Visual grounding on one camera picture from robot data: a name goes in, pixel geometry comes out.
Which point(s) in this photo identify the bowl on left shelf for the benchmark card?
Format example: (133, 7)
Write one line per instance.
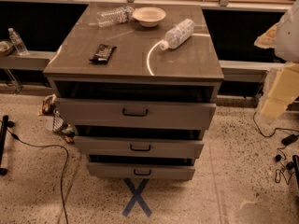
(6, 47)

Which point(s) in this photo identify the clear water bottle white cap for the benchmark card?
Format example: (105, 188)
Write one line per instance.
(177, 35)

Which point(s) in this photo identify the crushed clear plastic bottle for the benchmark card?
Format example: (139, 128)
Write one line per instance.
(114, 16)

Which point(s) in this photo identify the black stand right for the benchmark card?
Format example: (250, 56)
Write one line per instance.
(287, 172)

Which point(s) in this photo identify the grey drawer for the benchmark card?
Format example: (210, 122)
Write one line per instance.
(131, 147)
(136, 114)
(140, 171)

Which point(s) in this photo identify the top grey drawer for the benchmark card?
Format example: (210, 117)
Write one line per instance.
(136, 114)

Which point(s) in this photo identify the blue tape cross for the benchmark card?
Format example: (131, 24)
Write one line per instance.
(136, 197)

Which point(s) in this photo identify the black stand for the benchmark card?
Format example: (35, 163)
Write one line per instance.
(6, 125)
(287, 172)

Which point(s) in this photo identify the bottom grey drawer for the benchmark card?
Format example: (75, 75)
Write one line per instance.
(140, 171)

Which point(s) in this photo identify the snack bags on floor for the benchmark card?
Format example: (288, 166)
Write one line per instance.
(57, 124)

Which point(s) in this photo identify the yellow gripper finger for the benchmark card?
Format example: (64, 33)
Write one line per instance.
(284, 91)
(268, 39)

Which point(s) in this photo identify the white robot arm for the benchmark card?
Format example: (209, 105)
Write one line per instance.
(287, 45)

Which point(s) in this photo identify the middle grey drawer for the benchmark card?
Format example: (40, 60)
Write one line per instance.
(131, 147)

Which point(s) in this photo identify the black rxbar chocolate bar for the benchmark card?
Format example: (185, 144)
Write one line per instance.
(102, 54)

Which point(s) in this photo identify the black stand left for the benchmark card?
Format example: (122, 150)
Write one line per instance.
(6, 125)

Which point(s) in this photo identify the white ceramic bowl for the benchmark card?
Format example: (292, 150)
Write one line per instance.
(149, 16)

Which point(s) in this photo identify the grey drawer cabinet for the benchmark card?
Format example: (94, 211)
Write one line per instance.
(138, 70)

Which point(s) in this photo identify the upright water bottle on shelf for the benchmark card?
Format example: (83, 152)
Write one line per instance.
(17, 42)

